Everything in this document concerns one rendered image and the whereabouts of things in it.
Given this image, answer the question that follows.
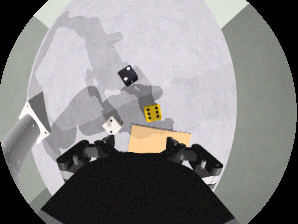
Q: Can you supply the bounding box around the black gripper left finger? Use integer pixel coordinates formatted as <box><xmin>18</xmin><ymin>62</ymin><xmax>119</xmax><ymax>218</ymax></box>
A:
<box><xmin>56</xmin><ymin>134</ymin><xmax>126</xmax><ymax>182</ymax></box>

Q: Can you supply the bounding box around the tan flat mat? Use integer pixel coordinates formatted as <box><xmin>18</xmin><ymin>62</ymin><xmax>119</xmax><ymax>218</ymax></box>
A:
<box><xmin>128</xmin><ymin>125</ymin><xmax>191</xmax><ymax>153</ymax></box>

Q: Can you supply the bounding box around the yellow die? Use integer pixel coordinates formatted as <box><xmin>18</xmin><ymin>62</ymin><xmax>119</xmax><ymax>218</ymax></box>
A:
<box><xmin>144</xmin><ymin>104</ymin><xmax>162</xmax><ymax>122</ymax></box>

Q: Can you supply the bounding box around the white die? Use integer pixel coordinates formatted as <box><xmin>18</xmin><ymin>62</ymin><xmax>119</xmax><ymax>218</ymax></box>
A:
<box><xmin>102</xmin><ymin>115</ymin><xmax>124</xmax><ymax>134</ymax></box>

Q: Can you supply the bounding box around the black die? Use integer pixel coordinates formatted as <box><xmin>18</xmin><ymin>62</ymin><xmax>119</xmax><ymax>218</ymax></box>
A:
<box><xmin>118</xmin><ymin>65</ymin><xmax>138</xmax><ymax>87</ymax></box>

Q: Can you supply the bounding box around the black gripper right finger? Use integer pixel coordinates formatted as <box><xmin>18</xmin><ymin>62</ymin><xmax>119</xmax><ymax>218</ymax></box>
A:
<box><xmin>151</xmin><ymin>136</ymin><xmax>223</xmax><ymax>190</ymax></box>

